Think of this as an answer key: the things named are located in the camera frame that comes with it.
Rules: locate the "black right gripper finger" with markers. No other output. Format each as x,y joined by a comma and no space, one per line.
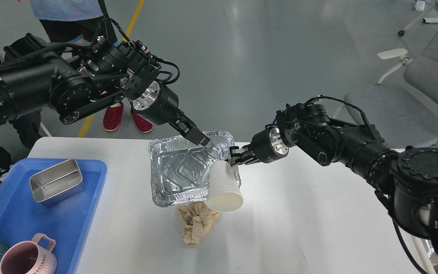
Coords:
237,150
238,160

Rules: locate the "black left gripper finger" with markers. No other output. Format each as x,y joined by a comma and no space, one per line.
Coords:
188,129

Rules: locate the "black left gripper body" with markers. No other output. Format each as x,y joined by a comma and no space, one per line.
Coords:
157,105

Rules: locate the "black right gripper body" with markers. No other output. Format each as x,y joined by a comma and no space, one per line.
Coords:
266,146

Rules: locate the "cream paper cup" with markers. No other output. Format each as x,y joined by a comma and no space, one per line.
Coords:
224,194

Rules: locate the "aluminium foil tray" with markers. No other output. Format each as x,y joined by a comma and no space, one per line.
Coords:
180,169

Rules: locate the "brown paper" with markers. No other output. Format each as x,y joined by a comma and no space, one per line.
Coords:
199,219

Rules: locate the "square stainless steel tray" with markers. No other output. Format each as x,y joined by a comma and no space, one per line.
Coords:
57,183

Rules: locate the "pink HOME mug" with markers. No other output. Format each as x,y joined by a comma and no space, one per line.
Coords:
30,257

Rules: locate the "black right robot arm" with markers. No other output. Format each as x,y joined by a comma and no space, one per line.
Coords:
328,140

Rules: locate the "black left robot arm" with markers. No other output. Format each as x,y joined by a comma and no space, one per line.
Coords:
77,81

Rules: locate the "standing person in shorts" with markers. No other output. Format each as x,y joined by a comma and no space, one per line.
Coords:
77,21

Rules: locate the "grey office chair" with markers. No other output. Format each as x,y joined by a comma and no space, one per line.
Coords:
405,114

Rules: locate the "cream plastic bin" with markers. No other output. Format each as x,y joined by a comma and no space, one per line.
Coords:
424,251

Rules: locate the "white chair base far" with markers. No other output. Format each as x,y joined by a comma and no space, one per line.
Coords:
422,17

